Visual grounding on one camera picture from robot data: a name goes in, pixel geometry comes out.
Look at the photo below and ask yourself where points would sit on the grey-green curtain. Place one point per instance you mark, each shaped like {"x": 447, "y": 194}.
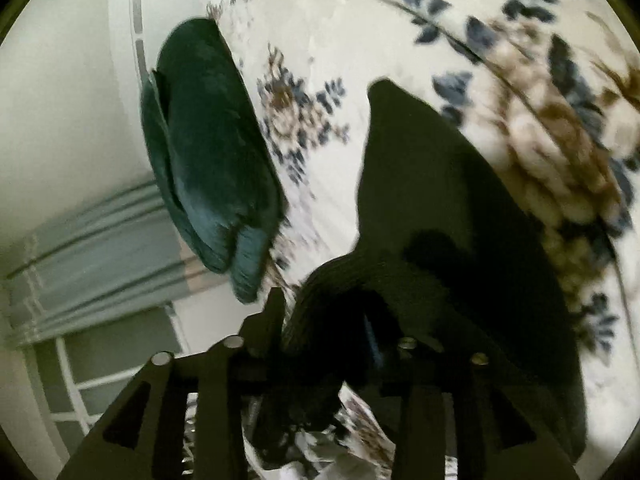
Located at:
{"x": 100, "y": 260}

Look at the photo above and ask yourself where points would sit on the dark green pillow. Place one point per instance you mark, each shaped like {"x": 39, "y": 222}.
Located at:
{"x": 152, "y": 125}

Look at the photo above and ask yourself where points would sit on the white-framed window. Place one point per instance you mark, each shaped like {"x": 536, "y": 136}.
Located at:
{"x": 125, "y": 332}

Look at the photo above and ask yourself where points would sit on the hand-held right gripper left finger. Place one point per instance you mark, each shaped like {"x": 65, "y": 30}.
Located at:
{"x": 265, "y": 330}

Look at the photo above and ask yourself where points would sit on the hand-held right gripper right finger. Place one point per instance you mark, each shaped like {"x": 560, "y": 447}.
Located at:
{"x": 374, "y": 347}

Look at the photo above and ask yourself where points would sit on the dark striped sweater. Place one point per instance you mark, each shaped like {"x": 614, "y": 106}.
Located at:
{"x": 425, "y": 200}

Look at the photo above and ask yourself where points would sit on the floral bedsheet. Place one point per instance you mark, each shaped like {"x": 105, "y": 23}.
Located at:
{"x": 350, "y": 35}

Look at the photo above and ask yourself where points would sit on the folded dark green blanket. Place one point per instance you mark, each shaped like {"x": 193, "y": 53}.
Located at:
{"x": 215, "y": 160}

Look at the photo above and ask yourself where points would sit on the white bed headboard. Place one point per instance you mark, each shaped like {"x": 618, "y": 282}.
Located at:
{"x": 122, "y": 35}

